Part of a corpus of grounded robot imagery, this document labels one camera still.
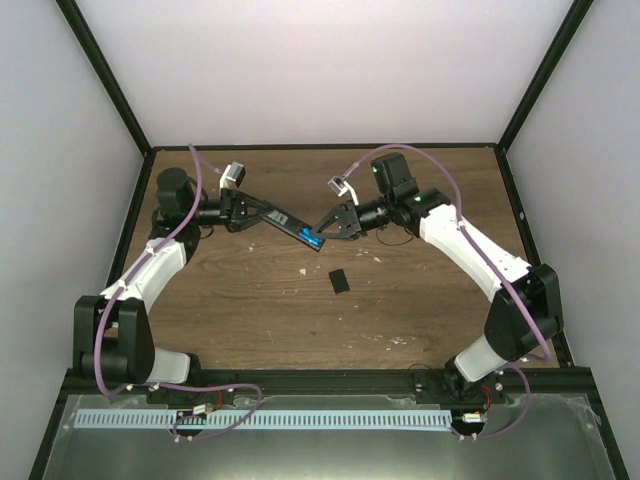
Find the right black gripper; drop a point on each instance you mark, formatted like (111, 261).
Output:
(348, 220)

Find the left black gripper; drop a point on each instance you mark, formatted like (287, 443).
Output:
(233, 210)

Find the blue battery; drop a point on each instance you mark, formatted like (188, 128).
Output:
(316, 242)
(305, 233)

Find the black remote control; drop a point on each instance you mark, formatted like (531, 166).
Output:
(289, 224)

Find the black battery cover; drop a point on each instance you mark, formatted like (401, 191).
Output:
(339, 281)

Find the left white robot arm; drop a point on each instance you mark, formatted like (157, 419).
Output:
(112, 339)

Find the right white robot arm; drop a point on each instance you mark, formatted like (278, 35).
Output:
(525, 304)

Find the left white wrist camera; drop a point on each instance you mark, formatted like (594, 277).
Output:
(233, 176)

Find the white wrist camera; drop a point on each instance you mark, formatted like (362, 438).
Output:
(340, 186)
(233, 176)

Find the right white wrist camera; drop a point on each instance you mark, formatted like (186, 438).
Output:
(340, 186)

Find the left black frame post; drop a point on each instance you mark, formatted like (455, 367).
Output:
(90, 46)

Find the black frame post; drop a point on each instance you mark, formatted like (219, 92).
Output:
(90, 46)
(562, 39)

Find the black aluminium front rail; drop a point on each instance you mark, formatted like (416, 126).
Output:
(427, 385)

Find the light blue slotted cable duct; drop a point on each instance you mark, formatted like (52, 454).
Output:
(405, 420)

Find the right black frame post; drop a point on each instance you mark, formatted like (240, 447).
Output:
(562, 39)

